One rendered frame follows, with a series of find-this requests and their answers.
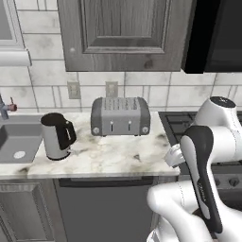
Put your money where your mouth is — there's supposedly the grey wall socket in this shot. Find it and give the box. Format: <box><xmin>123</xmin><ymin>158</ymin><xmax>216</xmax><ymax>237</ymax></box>
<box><xmin>105</xmin><ymin>80</ymin><xmax>119</xmax><ymax>98</ymax></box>
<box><xmin>66</xmin><ymin>80</ymin><xmax>82</xmax><ymax>100</ymax></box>

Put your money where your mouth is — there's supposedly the grey four-slot toaster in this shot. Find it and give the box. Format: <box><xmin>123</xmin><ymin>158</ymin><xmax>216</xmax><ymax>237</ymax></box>
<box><xmin>90</xmin><ymin>95</ymin><xmax>151</xmax><ymax>137</ymax></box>

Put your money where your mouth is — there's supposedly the grey wooden cupboard door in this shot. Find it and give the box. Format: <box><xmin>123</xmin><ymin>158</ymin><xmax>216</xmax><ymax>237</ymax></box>
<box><xmin>57</xmin><ymin>0</ymin><xmax>194</xmax><ymax>73</ymax></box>

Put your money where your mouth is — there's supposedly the dishwasher handle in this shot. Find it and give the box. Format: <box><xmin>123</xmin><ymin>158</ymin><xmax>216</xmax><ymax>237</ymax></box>
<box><xmin>70</xmin><ymin>176</ymin><xmax>154</xmax><ymax>182</ymax></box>

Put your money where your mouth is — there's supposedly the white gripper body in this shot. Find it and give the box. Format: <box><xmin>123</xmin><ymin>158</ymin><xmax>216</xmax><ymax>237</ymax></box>
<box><xmin>164</xmin><ymin>144</ymin><xmax>186</xmax><ymax>168</ymax></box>

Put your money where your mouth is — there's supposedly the dark grey dishwasher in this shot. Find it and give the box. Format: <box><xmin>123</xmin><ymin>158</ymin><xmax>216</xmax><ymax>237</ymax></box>
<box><xmin>52</xmin><ymin>175</ymin><xmax>160</xmax><ymax>242</ymax></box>

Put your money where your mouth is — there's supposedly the grey base cupboard door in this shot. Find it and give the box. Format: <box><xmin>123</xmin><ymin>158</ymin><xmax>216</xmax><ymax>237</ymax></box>
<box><xmin>0</xmin><ymin>181</ymin><xmax>59</xmax><ymax>242</ymax></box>

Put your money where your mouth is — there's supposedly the tap with red handle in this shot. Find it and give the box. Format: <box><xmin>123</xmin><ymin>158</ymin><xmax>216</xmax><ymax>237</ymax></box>
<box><xmin>0</xmin><ymin>94</ymin><xmax>19</xmax><ymax>121</ymax></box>

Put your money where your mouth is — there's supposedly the silver and black kettle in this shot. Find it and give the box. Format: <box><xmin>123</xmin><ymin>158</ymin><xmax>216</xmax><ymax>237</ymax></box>
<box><xmin>40</xmin><ymin>112</ymin><xmax>78</xmax><ymax>162</ymax></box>

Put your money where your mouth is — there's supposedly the grey sink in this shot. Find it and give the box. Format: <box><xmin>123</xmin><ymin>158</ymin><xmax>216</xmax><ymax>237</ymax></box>
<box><xmin>0</xmin><ymin>122</ymin><xmax>44</xmax><ymax>165</ymax></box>

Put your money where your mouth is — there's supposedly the white window frame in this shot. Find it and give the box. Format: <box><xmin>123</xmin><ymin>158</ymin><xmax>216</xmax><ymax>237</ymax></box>
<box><xmin>0</xmin><ymin>0</ymin><xmax>33</xmax><ymax>68</ymax></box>

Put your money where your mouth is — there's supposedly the black stove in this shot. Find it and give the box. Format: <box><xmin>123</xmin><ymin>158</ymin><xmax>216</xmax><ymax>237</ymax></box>
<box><xmin>158</xmin><ymin>110</ymin><xmax>242</xmax><ymax>211</ymax></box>

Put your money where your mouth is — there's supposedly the black microwave oven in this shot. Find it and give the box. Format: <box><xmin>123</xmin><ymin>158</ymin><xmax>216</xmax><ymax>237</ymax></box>
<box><xmin>181</xmin><ymin>0</ymin><xmax>242</xmax><ymax>75</ymax></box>

